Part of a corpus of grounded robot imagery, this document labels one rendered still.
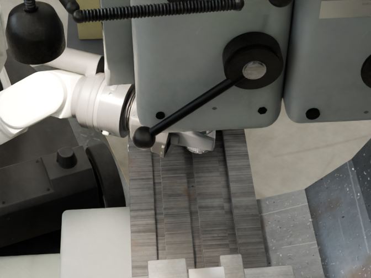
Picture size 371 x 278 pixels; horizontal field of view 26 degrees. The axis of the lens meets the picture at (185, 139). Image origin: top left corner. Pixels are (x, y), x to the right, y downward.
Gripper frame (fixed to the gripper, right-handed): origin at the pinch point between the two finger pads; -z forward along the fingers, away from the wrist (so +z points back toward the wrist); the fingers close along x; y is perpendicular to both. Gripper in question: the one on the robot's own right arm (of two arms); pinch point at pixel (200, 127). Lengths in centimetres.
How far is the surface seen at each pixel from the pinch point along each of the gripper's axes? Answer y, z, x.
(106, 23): -21.1, 10.8, -6.6
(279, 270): 22.1, -15.6, -5.2
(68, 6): -35.0, 7.8, -21.4
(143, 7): -35.2, 0.6, -19.4
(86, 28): 116, 92, 147
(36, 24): -23.7, 17.3, -12.5
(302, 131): 123, -1, 127
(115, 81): -11.4, 10.2, -6.4
